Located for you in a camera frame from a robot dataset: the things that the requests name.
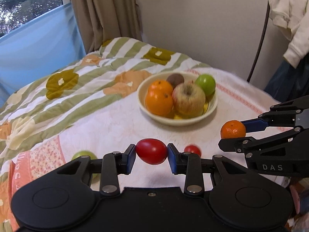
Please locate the dark blue garment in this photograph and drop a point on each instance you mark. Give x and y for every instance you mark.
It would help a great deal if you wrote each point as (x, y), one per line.
(289, 83)

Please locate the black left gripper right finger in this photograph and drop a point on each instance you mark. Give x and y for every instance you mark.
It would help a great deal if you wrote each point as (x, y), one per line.
(234, 194)

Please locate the brown kiwi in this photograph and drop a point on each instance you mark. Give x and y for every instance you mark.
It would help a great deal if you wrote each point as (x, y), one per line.
(175, 79)

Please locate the orange in bowl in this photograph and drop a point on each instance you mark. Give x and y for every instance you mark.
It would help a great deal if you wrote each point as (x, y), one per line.
(161, 85)

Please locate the green apple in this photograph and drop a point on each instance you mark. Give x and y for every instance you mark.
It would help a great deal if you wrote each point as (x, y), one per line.
(207, 83)
(83, 167)

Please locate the red round tomato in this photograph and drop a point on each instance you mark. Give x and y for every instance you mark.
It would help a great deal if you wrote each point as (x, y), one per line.
(193, 149)

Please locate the window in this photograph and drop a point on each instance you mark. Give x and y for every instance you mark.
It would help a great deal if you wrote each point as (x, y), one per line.
(15, 13)

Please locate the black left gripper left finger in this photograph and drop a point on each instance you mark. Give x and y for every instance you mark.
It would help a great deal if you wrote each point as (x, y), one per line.
(59, 201)

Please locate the red yellow apple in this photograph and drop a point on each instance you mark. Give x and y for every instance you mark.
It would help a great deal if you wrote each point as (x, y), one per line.
(188, 99)

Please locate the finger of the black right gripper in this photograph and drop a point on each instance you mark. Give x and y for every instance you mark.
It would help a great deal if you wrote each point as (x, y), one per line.
(255, 144)
(293, 113)

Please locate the red oval tomato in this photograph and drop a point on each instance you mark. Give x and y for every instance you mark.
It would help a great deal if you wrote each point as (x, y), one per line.
(151, 151)

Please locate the striped floral quilt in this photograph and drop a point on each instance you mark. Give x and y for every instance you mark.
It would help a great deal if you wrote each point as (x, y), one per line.
(45, 108)

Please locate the cream oval bowl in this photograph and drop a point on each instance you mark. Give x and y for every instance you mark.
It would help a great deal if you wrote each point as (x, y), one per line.
(142, 93)

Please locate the large orange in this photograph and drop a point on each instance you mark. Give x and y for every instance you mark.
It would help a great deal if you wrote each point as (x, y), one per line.
(158, 102)

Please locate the small tangerine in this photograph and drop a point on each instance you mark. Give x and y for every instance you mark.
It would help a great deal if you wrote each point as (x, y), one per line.
(233, 129)

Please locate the beige right curtain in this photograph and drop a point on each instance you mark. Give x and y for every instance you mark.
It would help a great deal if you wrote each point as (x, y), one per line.
(101, 20)

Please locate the white pink floral towel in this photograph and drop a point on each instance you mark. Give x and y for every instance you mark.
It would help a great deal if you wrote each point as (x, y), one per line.
(122, 123)

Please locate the white hanging garment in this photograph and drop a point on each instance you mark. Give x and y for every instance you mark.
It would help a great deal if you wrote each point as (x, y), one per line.
(291, 17)

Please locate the blue window cloth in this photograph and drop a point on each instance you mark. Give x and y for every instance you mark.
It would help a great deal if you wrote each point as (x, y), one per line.
(39, 48)

